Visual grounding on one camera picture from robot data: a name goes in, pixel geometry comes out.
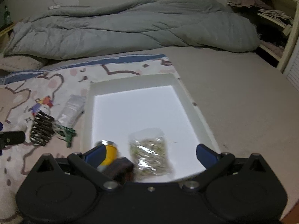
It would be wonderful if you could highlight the yellow round tin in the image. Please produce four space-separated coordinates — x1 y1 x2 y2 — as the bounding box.
95 140 118 172

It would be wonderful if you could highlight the green and white cord bundle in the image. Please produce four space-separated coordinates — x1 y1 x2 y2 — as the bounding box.
55 123 77 148

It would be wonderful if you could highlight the white shallow box tray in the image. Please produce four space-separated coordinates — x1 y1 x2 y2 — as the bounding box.
80 73 219 183

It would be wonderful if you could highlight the dark glass bottle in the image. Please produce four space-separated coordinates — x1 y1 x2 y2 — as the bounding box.
4 5 12 26

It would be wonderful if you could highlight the beige fuzzy pillow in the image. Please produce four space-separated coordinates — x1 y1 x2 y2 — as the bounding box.
1 53 47 72

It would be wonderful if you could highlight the grey sachet pouch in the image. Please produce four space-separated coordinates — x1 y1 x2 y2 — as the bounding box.
56 95 86 128

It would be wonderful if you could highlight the dark striped strap roll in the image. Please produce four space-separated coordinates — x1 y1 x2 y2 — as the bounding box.
102 157 136 185

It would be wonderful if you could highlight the cartoon bear print cloth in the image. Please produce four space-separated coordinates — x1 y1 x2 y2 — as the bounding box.
1 55 178 223

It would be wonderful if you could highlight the wooden wall shelf unit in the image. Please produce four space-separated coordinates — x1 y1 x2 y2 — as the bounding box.
227 0 298 72

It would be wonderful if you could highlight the grey quilted duvet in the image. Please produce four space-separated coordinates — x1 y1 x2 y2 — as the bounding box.
4 0 259 60

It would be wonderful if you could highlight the clear bag of rubber bands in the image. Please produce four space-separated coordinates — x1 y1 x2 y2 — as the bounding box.
128 128 172 181

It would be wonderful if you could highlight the pile of clothes on shelf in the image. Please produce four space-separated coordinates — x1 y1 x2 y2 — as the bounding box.
228 0 294 35

